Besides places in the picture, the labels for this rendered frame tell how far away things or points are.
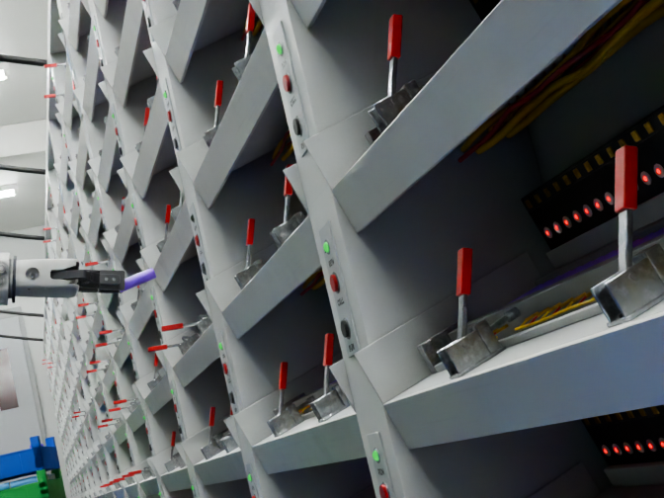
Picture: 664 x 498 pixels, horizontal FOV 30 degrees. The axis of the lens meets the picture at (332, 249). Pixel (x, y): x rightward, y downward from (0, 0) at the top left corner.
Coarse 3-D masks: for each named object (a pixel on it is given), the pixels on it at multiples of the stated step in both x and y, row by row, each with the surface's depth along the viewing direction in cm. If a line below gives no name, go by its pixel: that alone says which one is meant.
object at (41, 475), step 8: (40, 472) 289; (56, 472) 307; (40, 480) 289; (48, 480) 291; (56, 480) 301; (16, 488) 288; (24, 488) 288; (32, 488) 288; (40, 488) 288; (48, 488) 289; (56, 488) 298; (0, 496) 288; (8, 496) 288; (16, 496) 288; (24, 496) 288; (32, 496) 288; (40, 496) 288; (48, 496) 288; (56, 496) 296; (64, 496) 306
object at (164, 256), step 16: (176, 176) 189; (176, 208) 205; (176, 224) 203; (160, 240) 248; (176, 240) 210; (192, 240) 200; (144, 256) 246; (160, 256) 229; (176, 256) 216; (192, 256) 247; (160, 272) 237; (160, 288) 246
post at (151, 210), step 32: (128, 96) 253; (128, 128) 251; (128, 192) 258; (160, 192) 250; (160, 224) 249; (192, 288) 247; (160, 320) 247; (192, 320) 246; (192, 384) 244; (224, 384) 245; (192, 416) 242; (224, 416) 244
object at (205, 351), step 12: (204, 300) 186; (180, 336) 245; (204, 336) 197; (168, 348) 244; (192, 348) 212; (204, 348) 202; (216, 348) 193; (168, 360) 243; (180, 360) 230; (192, 360) 218; (204, 360) 208; (180, 372) 237; (192, 372) 224
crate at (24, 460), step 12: (36, 444) 290; (48, 444) 308; (0, 456) 289; (12, 456) 289; (24, 456) 289; (36, 456) 289; (48, 456) 298; (0, 468) 289; (12, 468) 289; (24, 468) 289; (36, 468) 289; (48, 468) 295; (0, 480) 296
